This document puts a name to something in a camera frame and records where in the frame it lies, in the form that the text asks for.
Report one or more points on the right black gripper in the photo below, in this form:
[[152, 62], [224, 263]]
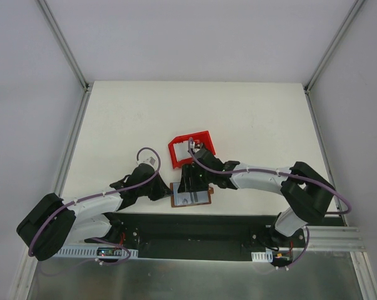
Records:
[[190, 174]]

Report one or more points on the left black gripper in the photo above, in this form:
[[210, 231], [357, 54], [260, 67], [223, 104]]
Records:
[[159, 189]]

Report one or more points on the silver VIP card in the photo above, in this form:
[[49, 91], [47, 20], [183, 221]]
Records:
[[182, 199], [201, 197]]

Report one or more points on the brown leather card holder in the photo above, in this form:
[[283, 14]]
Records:
[[174, 188]]

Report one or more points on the red plastic bin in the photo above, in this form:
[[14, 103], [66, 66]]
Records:
[[179, 147]]

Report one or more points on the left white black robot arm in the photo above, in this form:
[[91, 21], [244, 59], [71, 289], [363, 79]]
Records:
[[55, 222]]

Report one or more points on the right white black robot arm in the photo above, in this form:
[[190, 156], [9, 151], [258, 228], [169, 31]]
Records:
[[307, 193]]

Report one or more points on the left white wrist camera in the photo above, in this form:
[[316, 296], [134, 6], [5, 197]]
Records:
[[149, 161]]

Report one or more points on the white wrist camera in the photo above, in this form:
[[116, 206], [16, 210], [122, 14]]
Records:
[[195, 146], [149, 161]]

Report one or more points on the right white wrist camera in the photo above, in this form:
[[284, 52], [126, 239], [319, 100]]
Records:
[[195, 146]]

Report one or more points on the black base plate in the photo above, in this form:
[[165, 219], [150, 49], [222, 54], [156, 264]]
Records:
[[199, 237]]

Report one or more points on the left white cable duct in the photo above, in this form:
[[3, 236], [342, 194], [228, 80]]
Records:
[[96, 251]]

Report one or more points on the white cable duct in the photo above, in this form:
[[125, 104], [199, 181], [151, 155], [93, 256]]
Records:
[[262, 257], [96, 251]]

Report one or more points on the right white cable duct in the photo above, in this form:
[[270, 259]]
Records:
[[262, 257]]

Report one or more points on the left aluminium frame post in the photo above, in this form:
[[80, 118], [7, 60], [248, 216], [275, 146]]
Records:
[[55, 28]]

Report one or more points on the aluminium frame post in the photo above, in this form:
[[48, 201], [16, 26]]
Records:
[[338, 37], [55, 28]]

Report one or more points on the right aluminium frame post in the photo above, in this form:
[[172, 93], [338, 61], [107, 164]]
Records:
[[338, 37]]

